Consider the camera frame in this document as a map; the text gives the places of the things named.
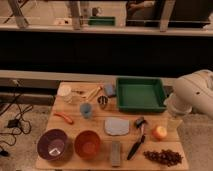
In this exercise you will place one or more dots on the dark red grape bunch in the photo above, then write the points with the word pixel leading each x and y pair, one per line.
pixel 165 157

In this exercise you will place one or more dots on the black handled knife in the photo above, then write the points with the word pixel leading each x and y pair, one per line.
pixel 140 124

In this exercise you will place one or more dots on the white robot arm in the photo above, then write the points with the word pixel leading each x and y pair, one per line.
pixel 191 91

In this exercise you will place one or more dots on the blue grey cup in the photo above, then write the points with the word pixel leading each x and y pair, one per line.
pixel 86 110

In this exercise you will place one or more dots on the orange bowl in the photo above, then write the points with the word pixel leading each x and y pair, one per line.
pixel 87 144

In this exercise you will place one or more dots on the purple bowl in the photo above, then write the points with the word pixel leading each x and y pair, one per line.
pixel 52 144

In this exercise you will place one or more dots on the grey rectangular sponge block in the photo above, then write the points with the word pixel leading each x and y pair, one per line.
pixel 115 158

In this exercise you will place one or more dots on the green plastic tray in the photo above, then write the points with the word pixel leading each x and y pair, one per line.
pixel 140 95

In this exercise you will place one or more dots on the grey blue flat plate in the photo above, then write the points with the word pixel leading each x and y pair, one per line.
pixel 116 126

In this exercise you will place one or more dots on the blue grey small block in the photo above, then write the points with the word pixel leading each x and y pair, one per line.
pixel 109 90

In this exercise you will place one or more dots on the person in dark clothes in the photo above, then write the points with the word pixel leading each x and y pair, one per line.
pixel 145 13

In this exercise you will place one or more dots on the green bin in background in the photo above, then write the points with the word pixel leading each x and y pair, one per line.
pixel 101 21

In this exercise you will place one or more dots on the black power adapter with cables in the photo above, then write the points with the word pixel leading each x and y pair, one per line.
pixel 18 125

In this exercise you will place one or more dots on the wooden spoon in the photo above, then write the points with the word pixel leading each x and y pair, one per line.
pixel 93 93

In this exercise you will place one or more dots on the red yellow apple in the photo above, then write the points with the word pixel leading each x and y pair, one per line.
pixel 159 132

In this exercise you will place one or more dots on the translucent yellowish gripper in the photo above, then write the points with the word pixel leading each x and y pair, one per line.
pixel 173 123

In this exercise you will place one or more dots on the orange carrot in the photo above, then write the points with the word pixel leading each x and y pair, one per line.
pixel 64 117

